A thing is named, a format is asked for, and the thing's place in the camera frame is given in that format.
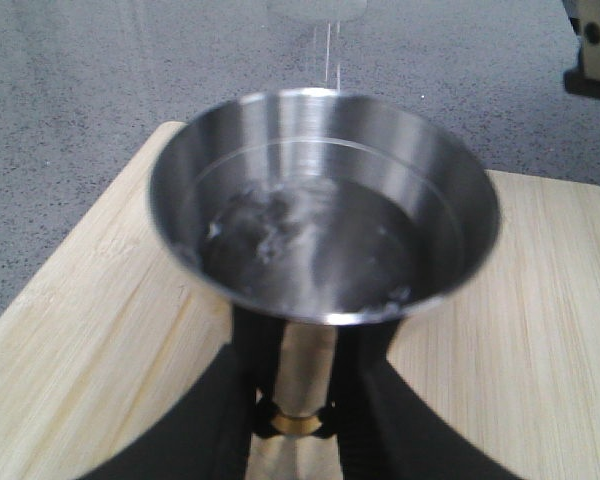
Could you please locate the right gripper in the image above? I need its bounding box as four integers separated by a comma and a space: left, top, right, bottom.
562, 0, 600, 101

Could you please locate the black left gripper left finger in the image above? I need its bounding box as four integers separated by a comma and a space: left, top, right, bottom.
87, 307, 284, 479

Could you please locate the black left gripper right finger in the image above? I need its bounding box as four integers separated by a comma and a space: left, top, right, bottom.
330, 322, 518, 479

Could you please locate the steel double jigger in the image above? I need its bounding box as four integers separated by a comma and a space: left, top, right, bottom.
149, 89, 501, 479

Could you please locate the light wooden cutting board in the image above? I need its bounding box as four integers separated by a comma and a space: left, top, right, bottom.
0, 121, 600, 479

